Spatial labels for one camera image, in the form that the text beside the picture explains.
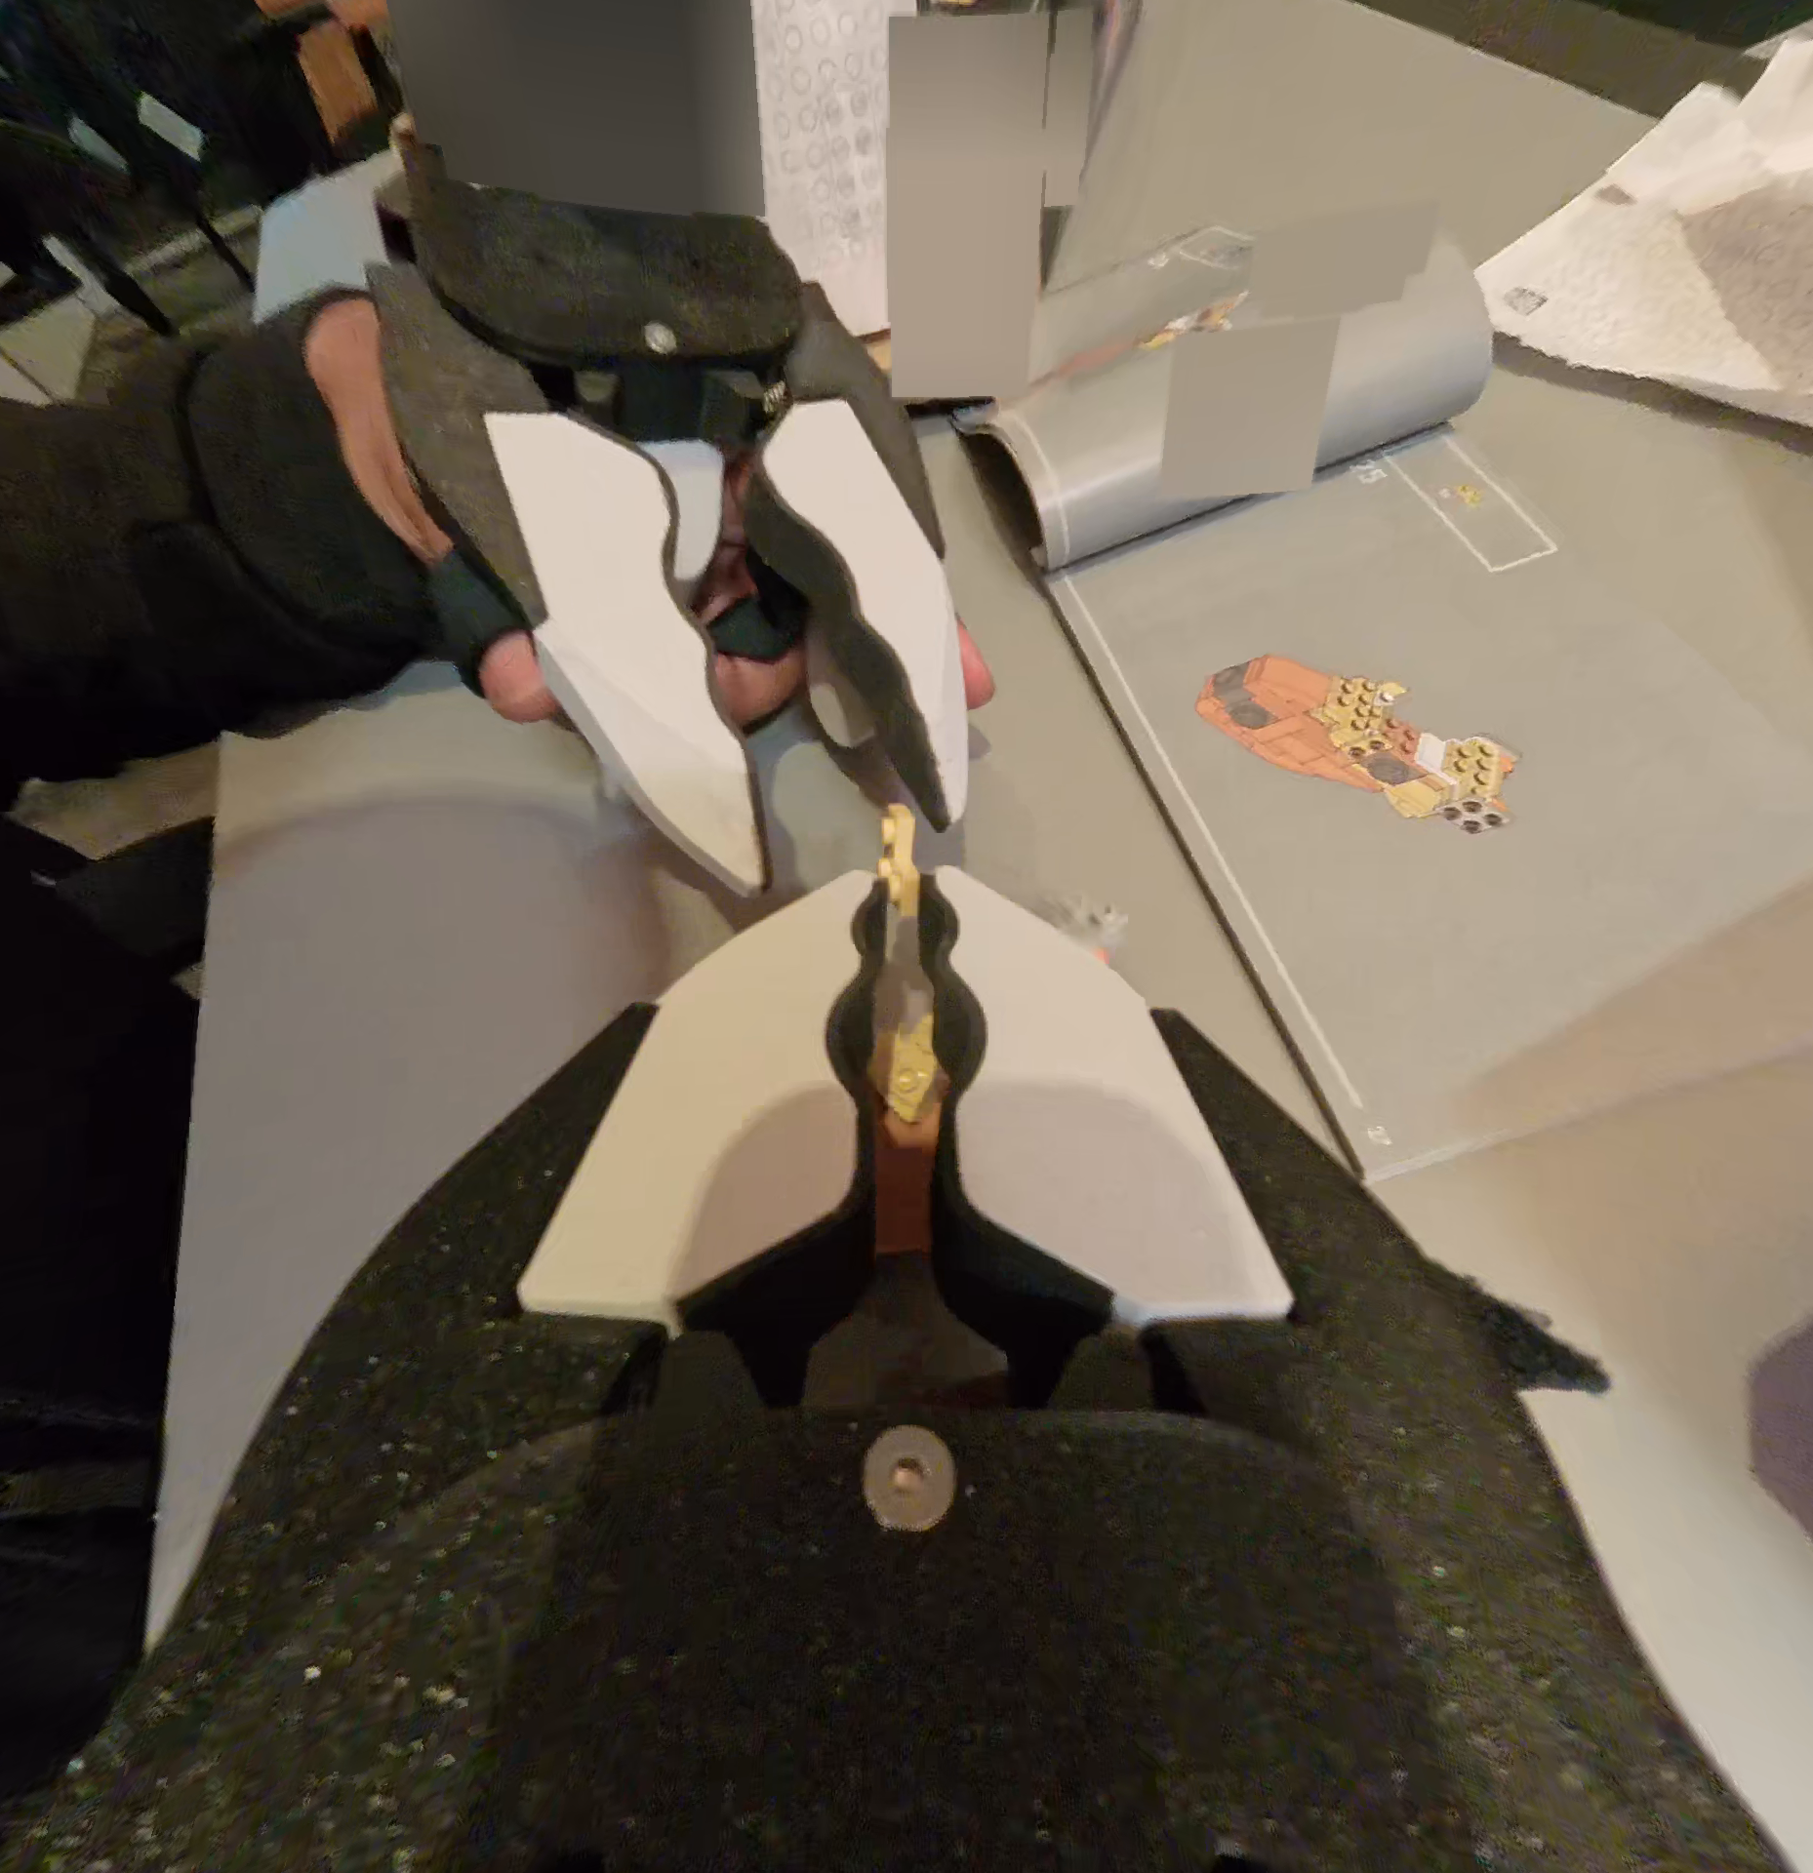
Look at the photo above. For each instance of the white paper bag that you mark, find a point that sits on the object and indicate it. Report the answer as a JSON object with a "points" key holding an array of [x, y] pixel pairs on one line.
{"points": [[1653, 264], [825, 176]]}

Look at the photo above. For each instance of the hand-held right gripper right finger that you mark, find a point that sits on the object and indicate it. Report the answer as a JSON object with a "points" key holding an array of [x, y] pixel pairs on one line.
{"points": [[1110, 1156]]}

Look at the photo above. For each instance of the person's left hand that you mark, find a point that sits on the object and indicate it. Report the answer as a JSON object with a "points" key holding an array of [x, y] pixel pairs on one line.
{"points": [[357, 424]]}

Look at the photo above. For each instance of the grey instruction booklet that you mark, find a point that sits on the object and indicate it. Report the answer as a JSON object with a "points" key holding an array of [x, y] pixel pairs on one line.
{"points": [[1507, 951]]}

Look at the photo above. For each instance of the brown tan brick model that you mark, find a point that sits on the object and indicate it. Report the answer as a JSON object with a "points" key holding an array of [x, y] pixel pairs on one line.
{"points": [[902, 1185]]}

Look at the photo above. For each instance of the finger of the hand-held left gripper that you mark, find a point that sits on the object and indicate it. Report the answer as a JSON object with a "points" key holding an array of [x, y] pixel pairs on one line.
{"points": [[613, 615], [876, 557]]}

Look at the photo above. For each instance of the black chair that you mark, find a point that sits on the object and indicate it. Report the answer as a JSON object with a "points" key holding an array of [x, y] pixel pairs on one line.
{"points": [[57, 190]]}

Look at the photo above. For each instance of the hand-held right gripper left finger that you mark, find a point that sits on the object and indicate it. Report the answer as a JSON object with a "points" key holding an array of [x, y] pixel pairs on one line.
{"points": [[701, 1156]]}

